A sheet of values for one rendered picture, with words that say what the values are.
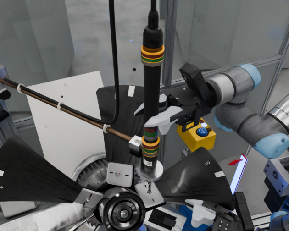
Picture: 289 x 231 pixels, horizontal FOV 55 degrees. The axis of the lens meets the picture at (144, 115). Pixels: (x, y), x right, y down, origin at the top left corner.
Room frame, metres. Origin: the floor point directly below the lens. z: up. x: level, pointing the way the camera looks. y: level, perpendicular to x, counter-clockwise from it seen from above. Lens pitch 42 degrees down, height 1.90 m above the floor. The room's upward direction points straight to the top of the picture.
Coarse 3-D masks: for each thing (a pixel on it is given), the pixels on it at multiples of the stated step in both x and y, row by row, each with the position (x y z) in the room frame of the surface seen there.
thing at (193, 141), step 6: (180, 126) 0.90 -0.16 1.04; (198, 126) 0.87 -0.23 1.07; (180, 132) 0.89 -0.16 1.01; (186, 132) 0.85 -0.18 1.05; (192, 132) 0.83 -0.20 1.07; (210, 132) 0.83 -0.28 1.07; (186, 138) 0.84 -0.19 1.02; (192, 138) 0.81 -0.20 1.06; (198, 138) 0.79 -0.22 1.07; (204, 138) 0.80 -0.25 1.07; (210, 138) 0.81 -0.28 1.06; (186, 144) 0.84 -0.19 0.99; (192, 144) 0.80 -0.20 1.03; (198, 144) 0.78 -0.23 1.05; (204, 144) 0.80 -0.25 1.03; (210, 144) 0.81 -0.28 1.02; (192, 150) 0.79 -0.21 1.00
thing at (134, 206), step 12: (108, 192) 0.43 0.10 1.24; (120, 192) 0.41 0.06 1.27; (132, 192) 0.42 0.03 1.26; (96, 204) 0.44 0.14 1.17; (108, 204) 0.38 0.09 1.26; (120, 204) 0.39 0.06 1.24; (132, 204) 0.39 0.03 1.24; (96, 216) 0.41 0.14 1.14; (108, 216) 0.37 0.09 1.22; (120, 216) 0.37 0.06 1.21; (132, 216) 0.37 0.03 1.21; (144, 216) 0.38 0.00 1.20; (108, 228) 0.34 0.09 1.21; (120, 228) 0.35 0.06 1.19; (132, 228) 0.35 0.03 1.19
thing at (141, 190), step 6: (138, 186) 0.48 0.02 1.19; (144, 186) 0.48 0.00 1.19; (138, 192) 0.46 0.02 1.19; (144, 192) 0.46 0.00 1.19; (156, 192) 0.46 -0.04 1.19; (144, 198) 0.44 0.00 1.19; (150, 198) 0.44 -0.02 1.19; (156, 198) 0.44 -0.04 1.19; (162, 198) 0.44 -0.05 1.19; (150, 204) 0.42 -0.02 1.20; (156, 204) 0.42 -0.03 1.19
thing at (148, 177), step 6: (132, 138) 0.49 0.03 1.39; (138, 138) 0.49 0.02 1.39; (132, 144) 0.47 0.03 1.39; (138, 144) 0.47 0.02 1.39; (132, 150) 0.47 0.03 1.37; (138, 150) 0.46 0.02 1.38; (138, 156) 0.45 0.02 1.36; (138, 162) 0.46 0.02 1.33; (138, 168) 0.46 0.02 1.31; (156, 168) 0.46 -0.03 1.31; (162, 168) 0.46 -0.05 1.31; (138, 174) 0.44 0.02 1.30; (144, 174) 0.44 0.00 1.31; (150, 174) 0.44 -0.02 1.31; (156, 174) 0.44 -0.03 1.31; (144, 180) 0.43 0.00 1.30; (150, 180) 0.42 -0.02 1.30; (156, 180) 0.43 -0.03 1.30
